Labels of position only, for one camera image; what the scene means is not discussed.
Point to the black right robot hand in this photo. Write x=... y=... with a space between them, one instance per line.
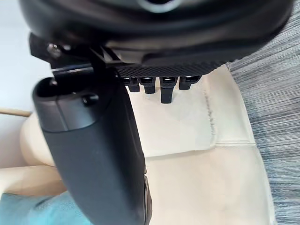
x=98 y=150

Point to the teal cushion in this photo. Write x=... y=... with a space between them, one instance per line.
x=35 y=209

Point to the grey striped carpet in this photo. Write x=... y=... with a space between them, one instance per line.
x=274 y=117

